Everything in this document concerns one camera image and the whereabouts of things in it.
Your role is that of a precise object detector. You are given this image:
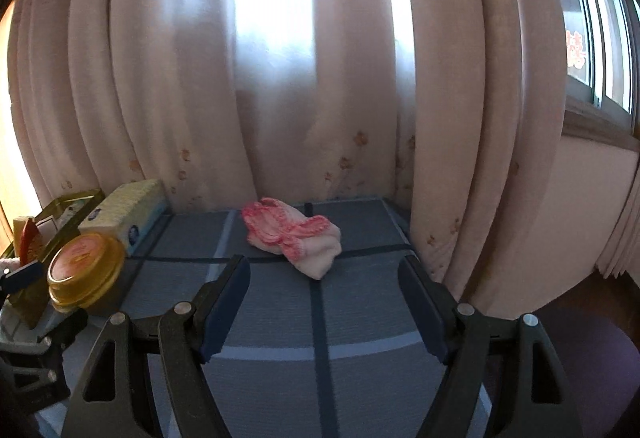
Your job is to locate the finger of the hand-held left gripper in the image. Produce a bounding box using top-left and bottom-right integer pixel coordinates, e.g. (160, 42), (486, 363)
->
(0, 308), (88, 359)
(0, 260), (43, 296)

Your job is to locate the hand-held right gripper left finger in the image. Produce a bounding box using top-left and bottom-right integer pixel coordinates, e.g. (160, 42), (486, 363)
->
(60, 255), (251, 438)

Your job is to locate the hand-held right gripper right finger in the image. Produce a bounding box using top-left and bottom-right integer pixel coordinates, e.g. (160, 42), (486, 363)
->
(397, 255), (583, 438)

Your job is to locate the red brocade pouch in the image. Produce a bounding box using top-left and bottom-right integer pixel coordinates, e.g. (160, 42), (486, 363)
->
(22, 222), (51, 263)

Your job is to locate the gold metal tin box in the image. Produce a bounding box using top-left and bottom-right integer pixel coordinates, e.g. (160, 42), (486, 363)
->
(0, 188), (106, 329)

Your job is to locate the pink knitted baby sock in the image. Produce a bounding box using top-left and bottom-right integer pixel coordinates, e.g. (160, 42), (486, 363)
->
(242, 198), (342, 279)

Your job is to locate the round gold tin red lid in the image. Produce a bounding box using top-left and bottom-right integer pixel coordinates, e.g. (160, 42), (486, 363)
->
(47, 234), (126, 313)

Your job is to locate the pale green tissue box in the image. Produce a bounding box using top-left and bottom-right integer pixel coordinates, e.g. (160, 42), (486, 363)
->
(77, 179), (168, 259)

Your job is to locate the purple round stool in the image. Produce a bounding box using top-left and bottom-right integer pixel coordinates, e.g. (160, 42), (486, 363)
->
(535, 303), (640, 438)

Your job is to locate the gathered beige curtain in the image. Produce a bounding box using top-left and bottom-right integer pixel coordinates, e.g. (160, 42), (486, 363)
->
(595, 190), (640, 279)

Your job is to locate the beige floral curtain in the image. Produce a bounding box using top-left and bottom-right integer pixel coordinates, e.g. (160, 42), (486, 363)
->
(7, 0), (571, 309)

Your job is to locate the window with metal frame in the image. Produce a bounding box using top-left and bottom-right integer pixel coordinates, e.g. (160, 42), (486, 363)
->
(542, 0), (640, 149)

